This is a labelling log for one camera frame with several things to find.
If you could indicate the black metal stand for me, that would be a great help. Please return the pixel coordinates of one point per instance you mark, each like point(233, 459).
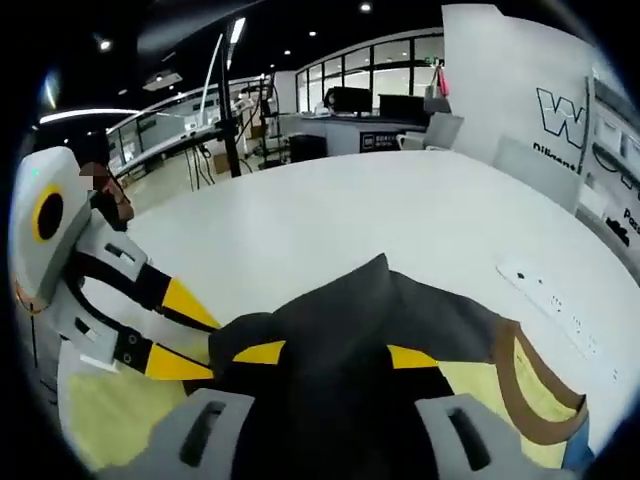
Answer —
point(231, 140)

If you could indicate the grey metal storage shelf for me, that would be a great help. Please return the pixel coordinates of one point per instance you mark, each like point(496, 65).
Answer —
point(590, 125)

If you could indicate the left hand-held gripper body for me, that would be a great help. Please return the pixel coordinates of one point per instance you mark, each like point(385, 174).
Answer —
point(45, 250)

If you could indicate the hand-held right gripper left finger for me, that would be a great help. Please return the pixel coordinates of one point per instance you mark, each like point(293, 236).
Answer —
point(165, 440)

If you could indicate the yellow blue grey garment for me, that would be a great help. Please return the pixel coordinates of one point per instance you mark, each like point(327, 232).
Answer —
point(350, 310)

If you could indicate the white table power strip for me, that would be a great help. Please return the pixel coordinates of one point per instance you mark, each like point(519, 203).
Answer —
point(550, 300)

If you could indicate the black computer tower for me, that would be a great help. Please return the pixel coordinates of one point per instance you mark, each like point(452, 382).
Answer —
point(307, 148)

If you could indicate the white office chair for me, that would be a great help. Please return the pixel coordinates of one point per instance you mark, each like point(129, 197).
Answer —
point(445, 127)

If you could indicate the black computer monitor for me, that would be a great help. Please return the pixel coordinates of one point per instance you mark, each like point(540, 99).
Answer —
point(352, 100)
point(402, 106)

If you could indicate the grey pink hanging bag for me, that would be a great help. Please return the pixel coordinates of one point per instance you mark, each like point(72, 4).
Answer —
point(432, 92)

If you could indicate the grey office desk counter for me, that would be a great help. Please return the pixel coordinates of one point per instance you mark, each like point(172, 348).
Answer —
point(345, 135)

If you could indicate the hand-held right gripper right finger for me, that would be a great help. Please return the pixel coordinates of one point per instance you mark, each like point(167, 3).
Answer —
point(480, 440)

